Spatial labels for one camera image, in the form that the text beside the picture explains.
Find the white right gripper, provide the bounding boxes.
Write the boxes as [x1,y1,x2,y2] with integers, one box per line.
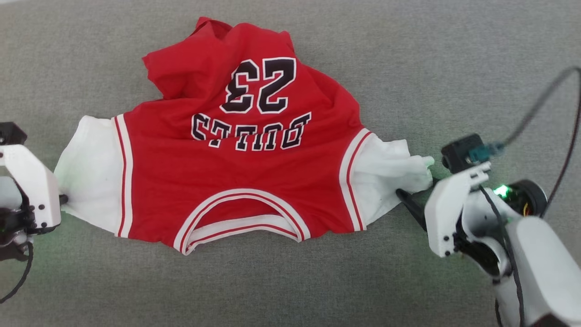
[396,161,493,258]

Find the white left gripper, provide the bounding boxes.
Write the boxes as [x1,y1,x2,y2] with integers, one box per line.
[0,144,69,234]

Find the red white basketball jersey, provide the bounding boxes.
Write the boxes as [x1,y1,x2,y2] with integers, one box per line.
[54,17,435,256]

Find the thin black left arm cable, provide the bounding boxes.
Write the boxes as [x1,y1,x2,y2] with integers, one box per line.
[0,241,34,304]

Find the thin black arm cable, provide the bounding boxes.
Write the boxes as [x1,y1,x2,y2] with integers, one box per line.
[479,185,527,327]
[0,241,34,304]

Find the right camera cable teal plug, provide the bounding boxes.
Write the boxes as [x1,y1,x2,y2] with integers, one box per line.
[470,67,581,163]

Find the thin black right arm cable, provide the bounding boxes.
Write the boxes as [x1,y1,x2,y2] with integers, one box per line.
[479,185,527,327]

